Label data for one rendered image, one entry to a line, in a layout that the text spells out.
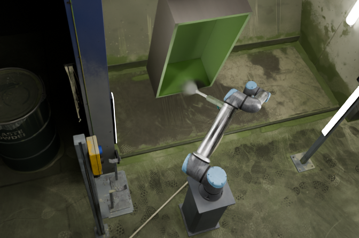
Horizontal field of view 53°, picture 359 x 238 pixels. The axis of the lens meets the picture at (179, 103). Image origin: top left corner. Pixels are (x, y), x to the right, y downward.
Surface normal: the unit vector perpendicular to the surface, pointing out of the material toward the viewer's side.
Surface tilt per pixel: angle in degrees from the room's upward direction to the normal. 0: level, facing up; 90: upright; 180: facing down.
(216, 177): 5
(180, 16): 12
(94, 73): 90
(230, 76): 0
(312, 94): 0
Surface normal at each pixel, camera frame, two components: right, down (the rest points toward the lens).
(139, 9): 0.31, 0.35
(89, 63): 0.29, 0.80
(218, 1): 0.17, -0.41
